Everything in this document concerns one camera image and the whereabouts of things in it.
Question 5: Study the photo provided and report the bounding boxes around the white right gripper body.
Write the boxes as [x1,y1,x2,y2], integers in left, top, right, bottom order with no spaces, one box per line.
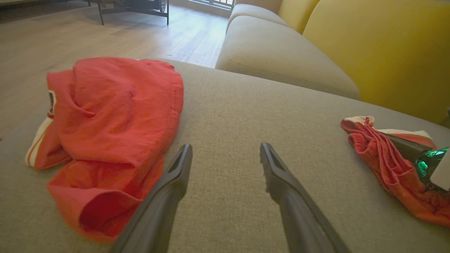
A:
[415,148,450,192]

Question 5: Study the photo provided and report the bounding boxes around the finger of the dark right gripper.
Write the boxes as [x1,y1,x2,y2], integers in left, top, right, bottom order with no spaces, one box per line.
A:
[381,132,433,163]

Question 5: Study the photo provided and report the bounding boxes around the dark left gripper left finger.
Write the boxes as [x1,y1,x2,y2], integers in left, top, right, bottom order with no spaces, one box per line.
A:
[111,144,193,253]

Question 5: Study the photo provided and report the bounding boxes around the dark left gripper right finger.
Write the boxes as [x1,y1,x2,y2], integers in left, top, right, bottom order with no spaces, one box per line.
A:
[260,142,352,253]

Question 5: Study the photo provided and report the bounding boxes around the red shorts white trim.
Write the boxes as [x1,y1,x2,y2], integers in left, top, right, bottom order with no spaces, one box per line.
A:
[340,115,450,227]

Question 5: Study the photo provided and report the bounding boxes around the red basketball jersey white sleeves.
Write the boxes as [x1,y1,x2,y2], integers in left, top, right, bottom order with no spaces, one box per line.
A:
[25,57,184,243]

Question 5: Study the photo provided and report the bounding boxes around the yellow sofa back cushion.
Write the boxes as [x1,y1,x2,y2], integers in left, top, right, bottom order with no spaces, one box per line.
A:
[278,0,321,34]
[303,0,450,124]

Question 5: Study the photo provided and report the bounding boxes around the large grey sofa ottoman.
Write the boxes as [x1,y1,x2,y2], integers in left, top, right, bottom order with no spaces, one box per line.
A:
[0,58,450,253]

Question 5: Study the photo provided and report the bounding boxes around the grey sofa seat cushion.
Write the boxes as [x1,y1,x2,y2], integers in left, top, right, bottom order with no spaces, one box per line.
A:
[215,16,361,101]
[227,4,290,32]

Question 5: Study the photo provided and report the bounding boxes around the black metal frame table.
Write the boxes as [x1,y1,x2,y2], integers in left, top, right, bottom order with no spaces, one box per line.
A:
[87,0,169,26]

